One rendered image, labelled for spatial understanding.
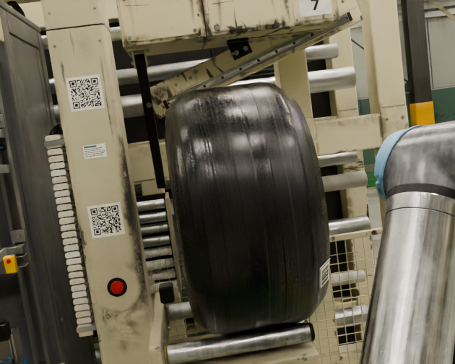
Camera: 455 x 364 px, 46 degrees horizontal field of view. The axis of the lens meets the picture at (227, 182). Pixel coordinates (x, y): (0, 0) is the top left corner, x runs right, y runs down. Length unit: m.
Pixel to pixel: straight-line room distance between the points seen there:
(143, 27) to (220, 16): 0.21
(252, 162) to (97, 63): 0.42
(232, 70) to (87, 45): 0.54
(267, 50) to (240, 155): 0.65
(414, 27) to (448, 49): 1.07
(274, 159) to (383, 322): 0.47
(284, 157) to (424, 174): 0.38
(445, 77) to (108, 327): 10.33
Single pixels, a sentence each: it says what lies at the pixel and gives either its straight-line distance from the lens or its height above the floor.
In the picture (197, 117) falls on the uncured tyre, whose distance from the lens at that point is 1.14.
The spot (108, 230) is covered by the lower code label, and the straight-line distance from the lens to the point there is 1.28.
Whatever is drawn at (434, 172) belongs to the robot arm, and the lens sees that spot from 0.78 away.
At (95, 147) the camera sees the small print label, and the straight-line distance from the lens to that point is 1.26.
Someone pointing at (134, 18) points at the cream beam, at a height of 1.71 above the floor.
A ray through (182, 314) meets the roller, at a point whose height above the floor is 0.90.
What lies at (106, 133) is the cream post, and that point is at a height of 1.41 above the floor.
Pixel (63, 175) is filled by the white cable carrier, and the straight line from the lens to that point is 1.31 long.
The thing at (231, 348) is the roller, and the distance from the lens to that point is 1.28.
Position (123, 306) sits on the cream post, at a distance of 1.32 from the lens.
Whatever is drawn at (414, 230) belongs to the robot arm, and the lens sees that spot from 0.75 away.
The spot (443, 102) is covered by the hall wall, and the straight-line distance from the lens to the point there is 11.18.
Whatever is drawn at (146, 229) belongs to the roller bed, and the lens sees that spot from 1.69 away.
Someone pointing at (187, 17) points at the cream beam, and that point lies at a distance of 1.53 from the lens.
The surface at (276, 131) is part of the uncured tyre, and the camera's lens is 1.11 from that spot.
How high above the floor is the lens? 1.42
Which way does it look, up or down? 7 degrees down
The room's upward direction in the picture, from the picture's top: 8 degrees counter-clockwise
